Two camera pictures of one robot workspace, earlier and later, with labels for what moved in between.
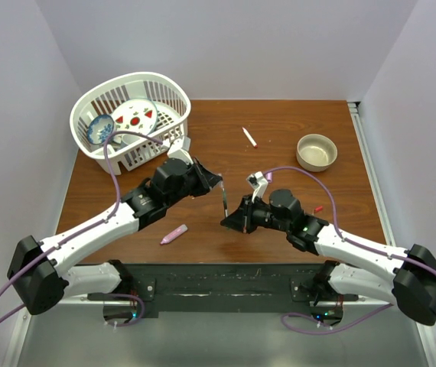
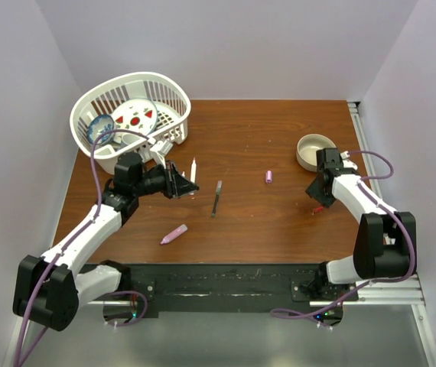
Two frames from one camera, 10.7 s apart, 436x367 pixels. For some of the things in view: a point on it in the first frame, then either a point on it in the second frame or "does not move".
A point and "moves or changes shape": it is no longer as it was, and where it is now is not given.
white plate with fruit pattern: x=135 y=115 does not move
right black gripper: x=242 y=219 to x=313 y=192
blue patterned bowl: x=99 y=128 does not move
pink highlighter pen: x=176 y=233 does not move
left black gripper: x=206 y=179 to x=181 y=185
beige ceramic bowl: x=315 y=152 does not move
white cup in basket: x=128 y=138 does not move
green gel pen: x=226 y=209 to x=216 y=204
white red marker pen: x=247 y=134 moves or changes shape
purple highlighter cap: x=269 y=177 does not move
